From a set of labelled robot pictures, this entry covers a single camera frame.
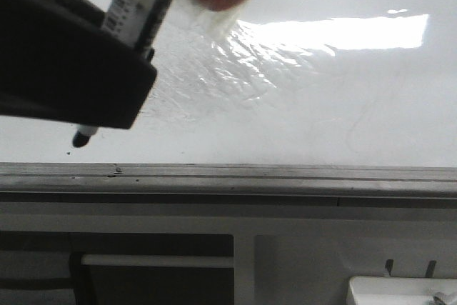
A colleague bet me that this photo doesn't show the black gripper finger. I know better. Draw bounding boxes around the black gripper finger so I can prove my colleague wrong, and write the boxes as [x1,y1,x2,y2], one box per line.
[1,0,156,129]

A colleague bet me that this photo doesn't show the white whiteboard marker black tip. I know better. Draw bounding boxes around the white whiteboard marker black tip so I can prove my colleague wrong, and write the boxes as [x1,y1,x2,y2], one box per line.
[72,0,190,149]

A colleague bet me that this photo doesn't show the white whiteboard surface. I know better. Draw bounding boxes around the white whiteboard surface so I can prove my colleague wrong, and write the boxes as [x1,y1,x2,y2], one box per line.
[1,0,456,167]

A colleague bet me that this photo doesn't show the white horizontal bar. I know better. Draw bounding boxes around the white horizontal bar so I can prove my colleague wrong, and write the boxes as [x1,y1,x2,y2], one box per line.
[81,254,233,269]

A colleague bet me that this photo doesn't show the dark hook left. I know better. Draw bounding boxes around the dark hook left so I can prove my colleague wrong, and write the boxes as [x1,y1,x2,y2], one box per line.
[383,259,393,277]

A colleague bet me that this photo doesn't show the dark hook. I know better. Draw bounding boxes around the dark hook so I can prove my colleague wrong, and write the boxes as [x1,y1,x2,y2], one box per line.
[425,260,437,279]
[383,259,393,277]

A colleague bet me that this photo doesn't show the white box lower right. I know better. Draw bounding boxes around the white box lower right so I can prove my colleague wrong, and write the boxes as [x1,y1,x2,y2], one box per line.
[346,276,456,304]

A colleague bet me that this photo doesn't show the dark hook right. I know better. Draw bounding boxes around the dark hook right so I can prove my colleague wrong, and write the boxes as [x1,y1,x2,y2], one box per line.
[425,260,437,279]

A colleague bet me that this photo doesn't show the grey aluminium whiteboard frame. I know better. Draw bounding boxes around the grey aluminium whiteboard frame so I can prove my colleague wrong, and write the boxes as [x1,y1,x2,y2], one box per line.
[1,163,456,209]

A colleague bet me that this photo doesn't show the white vertical post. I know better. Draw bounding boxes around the white vertical post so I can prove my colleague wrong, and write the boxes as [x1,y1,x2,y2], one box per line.
[233,236,255,305]

